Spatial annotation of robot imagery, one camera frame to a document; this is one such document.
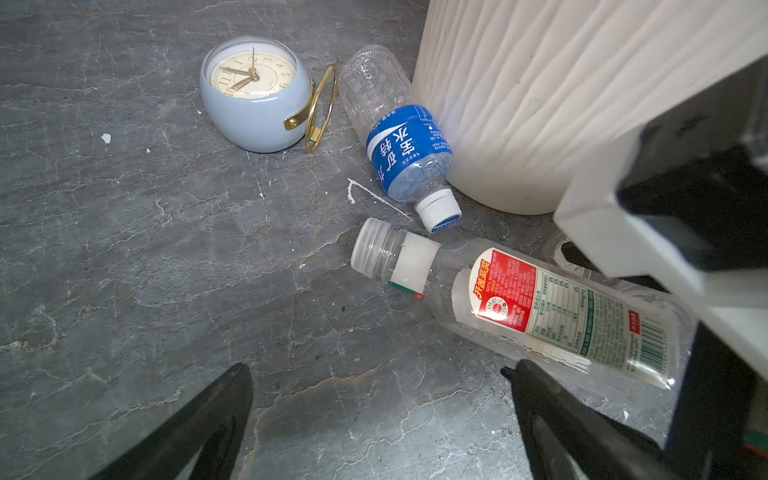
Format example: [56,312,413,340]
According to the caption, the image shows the cream ribbed trash bin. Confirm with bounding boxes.
[413,1,767,215]

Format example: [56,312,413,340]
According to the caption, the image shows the light blue alarm clock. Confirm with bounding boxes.
[199,36,339,154]

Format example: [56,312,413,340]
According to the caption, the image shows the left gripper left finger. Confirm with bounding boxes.
[92,363,253,479]

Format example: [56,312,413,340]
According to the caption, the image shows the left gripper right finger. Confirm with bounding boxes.
[501,360,678,479]

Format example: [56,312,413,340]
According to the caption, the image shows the red green label bottle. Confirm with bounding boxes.
[350,218,687,404]

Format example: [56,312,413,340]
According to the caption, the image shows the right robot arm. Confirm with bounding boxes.
[554,59,767,479]

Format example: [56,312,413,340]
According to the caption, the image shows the blue label bottle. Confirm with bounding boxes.
[340,45,462,233]

